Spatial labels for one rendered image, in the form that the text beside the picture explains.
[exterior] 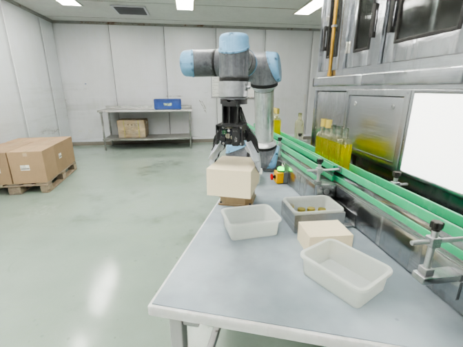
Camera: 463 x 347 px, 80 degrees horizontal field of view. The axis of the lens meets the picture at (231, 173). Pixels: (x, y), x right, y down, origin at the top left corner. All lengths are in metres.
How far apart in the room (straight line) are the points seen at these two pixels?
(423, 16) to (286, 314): 1.20
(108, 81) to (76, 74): 0.70
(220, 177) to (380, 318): 0.56
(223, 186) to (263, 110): 0.58
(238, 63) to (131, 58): 6.62
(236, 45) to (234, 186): 0.35
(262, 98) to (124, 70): 6.24
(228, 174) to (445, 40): 0.94
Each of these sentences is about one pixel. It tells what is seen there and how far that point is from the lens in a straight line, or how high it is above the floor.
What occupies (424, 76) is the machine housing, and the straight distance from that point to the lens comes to 1.30.
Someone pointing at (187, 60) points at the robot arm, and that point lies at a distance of 0.86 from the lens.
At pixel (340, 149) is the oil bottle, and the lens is 1.44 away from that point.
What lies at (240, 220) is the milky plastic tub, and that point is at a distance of 1.24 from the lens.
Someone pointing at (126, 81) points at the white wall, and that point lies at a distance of 7.30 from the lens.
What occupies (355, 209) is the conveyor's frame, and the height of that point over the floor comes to 0.83.
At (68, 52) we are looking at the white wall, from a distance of 7.66.
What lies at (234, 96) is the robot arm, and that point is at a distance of 0.71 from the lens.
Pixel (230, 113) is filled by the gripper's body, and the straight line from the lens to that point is 0.71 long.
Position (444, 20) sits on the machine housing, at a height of 1.55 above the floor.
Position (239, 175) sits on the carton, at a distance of 0.72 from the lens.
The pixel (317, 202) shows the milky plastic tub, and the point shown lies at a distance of 1.37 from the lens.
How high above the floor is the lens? 1.32
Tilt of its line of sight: 17 degrees down
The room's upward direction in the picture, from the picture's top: straight up
